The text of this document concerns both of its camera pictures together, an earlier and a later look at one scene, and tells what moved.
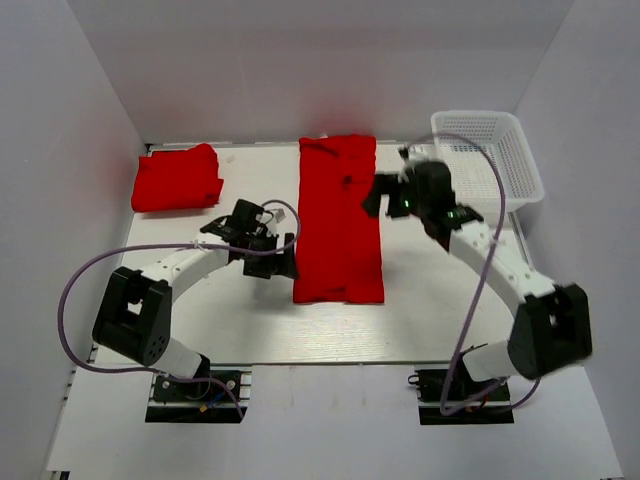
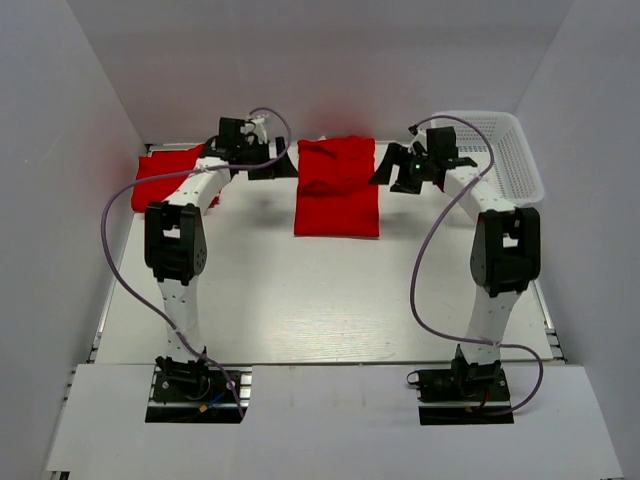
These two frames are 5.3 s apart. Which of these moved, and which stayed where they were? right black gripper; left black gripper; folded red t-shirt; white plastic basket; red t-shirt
Moved: right black gripper; red t-shirt; left black gripper
Stayed: white plastic basket; folded red t-shirt
